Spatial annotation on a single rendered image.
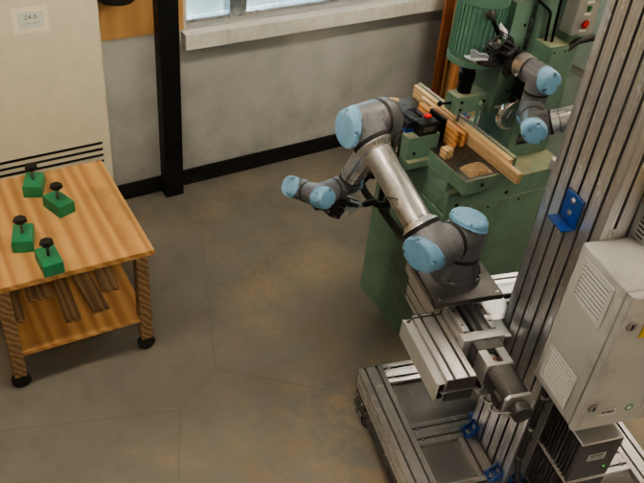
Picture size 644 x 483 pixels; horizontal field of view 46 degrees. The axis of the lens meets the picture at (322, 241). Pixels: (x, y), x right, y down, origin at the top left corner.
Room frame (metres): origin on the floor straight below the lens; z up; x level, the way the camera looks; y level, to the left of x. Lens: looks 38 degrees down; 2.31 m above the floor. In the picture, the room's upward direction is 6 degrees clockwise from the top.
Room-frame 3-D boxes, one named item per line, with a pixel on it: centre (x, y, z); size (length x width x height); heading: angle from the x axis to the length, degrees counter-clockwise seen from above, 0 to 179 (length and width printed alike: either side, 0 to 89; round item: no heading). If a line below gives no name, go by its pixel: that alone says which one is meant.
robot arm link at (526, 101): (2.15, -0.60, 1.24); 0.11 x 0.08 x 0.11; 174
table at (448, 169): (2.52, -0.36, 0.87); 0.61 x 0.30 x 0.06; 32
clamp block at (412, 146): (2.47, -0.29, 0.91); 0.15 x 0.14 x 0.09; 32
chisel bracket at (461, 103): (2.58, -0.47, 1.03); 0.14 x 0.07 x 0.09; 122
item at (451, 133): (2.55, -0.38, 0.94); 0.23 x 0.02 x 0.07; 32
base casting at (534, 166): (2.63, -0.56, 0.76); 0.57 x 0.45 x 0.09; 122
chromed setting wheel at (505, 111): (2.53, -0.63, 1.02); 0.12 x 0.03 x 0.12; 122
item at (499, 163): (2.51, -0.49, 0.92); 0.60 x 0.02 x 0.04; 32
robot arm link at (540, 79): (2.16, -0.60, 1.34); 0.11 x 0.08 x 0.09; 32
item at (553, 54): (2.56, -0.72, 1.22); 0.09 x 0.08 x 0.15; 122
